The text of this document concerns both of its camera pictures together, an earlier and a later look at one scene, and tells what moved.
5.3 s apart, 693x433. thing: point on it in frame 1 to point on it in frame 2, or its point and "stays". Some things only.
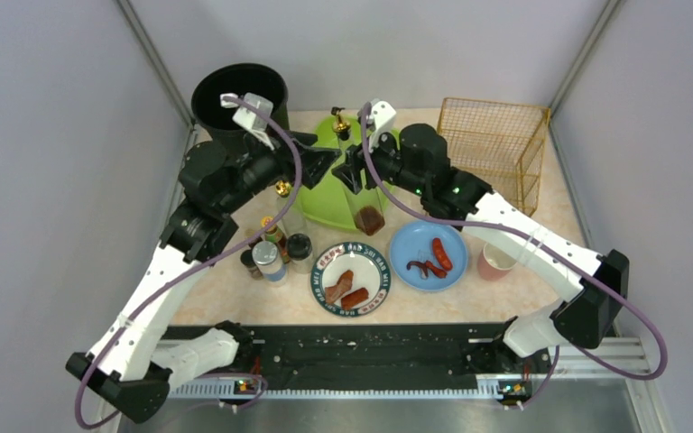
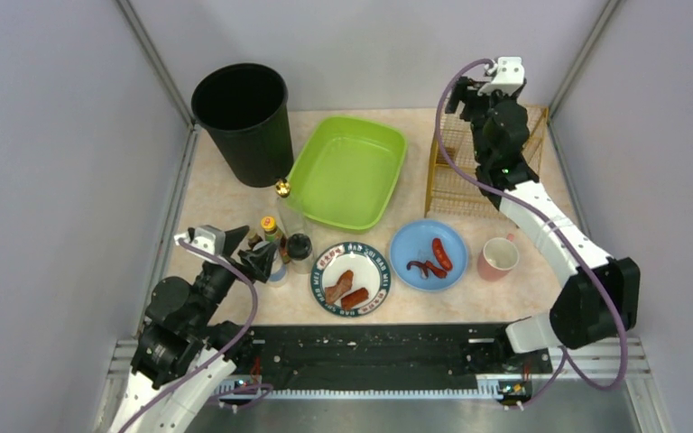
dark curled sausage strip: (426, 267) stays
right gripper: (364, 165) to (474, 99)
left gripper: (290, 155) to (246, 259)
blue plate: (413, 242) stays
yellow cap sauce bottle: (274, 234) stays
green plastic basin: (330, 198) stays
